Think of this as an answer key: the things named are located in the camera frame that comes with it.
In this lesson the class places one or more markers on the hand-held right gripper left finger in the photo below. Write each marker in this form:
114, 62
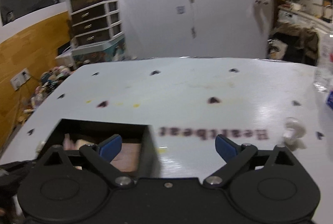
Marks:
110, 147

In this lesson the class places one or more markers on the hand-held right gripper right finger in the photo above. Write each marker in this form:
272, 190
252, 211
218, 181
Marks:
226, 147

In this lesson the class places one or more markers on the black box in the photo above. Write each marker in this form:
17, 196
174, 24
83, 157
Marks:
104, 127

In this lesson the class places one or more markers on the rounded wooden block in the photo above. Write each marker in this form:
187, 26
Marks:
87, 144

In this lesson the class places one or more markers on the pink plastic clip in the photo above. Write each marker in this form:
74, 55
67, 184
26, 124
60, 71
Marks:
69, 142

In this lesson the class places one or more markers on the white plastic clip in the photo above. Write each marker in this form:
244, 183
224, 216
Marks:
294, 131

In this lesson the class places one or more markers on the pile of plush toys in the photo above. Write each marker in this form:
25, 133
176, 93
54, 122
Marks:
52, 83

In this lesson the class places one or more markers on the colourful printed box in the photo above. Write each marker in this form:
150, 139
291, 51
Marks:
104, 52

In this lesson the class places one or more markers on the white storage box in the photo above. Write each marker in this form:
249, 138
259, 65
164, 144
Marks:
65, 60

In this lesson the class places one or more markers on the clear plastic bottle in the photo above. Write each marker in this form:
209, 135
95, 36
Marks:
325, 70

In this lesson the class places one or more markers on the white drawer cabinet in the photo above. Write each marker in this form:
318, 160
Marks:
93, 13

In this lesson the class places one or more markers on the cluttered storage shelf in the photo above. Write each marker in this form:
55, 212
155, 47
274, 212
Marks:
301, 10

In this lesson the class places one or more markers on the white wall socket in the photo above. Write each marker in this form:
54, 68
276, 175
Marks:
24, 74
15, 82

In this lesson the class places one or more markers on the wall light switch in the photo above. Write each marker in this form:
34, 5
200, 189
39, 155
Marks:
180, 10

